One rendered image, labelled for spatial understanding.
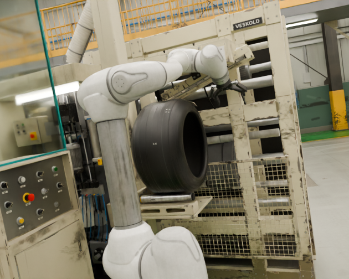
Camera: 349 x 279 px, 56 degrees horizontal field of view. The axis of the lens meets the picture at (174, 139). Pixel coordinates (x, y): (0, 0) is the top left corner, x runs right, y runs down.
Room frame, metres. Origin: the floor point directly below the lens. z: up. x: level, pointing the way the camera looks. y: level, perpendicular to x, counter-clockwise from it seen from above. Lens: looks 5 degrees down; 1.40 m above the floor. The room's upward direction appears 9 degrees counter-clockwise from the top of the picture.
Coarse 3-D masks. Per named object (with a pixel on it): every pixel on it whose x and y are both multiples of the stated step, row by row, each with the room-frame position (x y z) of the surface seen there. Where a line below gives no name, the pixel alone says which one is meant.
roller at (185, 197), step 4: (144, 196) 1.96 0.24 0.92; (148, 196) 1.94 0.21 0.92; (152, 196) 1.93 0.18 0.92; (156, 196) 1.92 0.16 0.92; (160, 196) 1.91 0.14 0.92; (164, 196) 1.90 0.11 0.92; (168, 196) 1.88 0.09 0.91; (172, 196) 1.87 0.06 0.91; (176, 196) 1.86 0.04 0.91; (180, 196) 1.85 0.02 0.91; (184, 196) 1.84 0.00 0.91; (188, 196) 1.83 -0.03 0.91; (192, 196) 1.82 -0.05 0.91; (140, 200) 1.96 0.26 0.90; (144, 200) 1.95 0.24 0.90; (148, 200) 1.93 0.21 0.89; (152, 200) 1.92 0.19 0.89; (156, 200) 1.91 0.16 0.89; (160, 200) 1.90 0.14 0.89; (164, 200) 1.89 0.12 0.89; (168, 200) 1.88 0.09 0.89; (172, 200) 1.88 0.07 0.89; (176, 200) 1.87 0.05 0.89; (180, 200) 1.86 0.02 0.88; (184, 200) 1.85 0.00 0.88; (188, 200) 1.84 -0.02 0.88
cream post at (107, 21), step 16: (96, 0) 2.07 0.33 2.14; (112, 0) 2.10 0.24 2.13; (96, 16) 2.08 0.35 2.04; (112, 16) 2.07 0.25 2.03; (96, 32) 2.08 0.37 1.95; (112, 32) 2.04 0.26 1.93; (112, 48) 2.05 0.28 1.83; (112, 64) 2.06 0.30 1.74; (128, 112) 2.05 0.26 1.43; (128, 128) 2.04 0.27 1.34
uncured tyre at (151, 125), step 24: (144, 120) 1.85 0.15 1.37; (168, 120) 1.78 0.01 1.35; (192, 120) 2.21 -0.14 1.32; (144, 144) 1.78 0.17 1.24; (168, 144) 1.73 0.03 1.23; (192, 144) 2.26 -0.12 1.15; (144, 168) 1.79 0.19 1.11; (168, 168) 1.74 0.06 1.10; (192, 168) 2.19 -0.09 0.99; (168, 192) 1.88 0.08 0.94
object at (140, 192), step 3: (141, 189) 2.02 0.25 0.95; (144, 189) 2.03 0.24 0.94; (147, 189) 2.07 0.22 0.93; (138, 192) 1.96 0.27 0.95; (141, 192) 1.99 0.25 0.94; (144, 192) 2.01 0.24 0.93; (147, 192) 2.06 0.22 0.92; (150, 192) 2.09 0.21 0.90; (138, 195) 1.96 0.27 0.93; (138, 198) 1.95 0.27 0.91; (141, 204) 1.97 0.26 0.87
